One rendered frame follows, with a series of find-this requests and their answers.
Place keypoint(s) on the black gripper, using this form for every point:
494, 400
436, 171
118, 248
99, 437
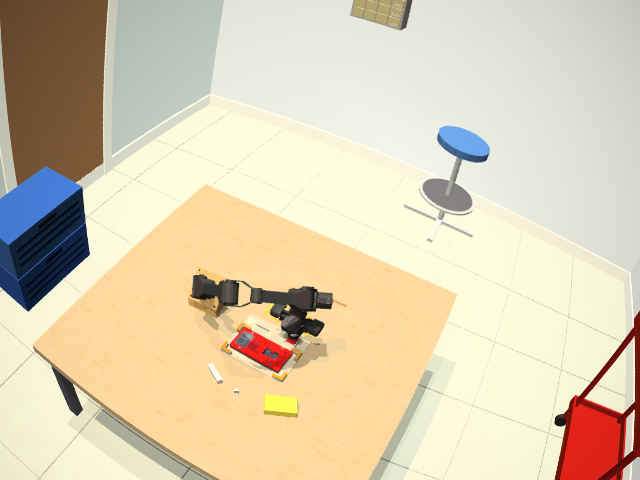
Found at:
310, 326

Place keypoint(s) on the red toy car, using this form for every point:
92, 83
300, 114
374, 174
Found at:
261, 350

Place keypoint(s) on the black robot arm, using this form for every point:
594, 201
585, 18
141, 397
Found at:
304, 299

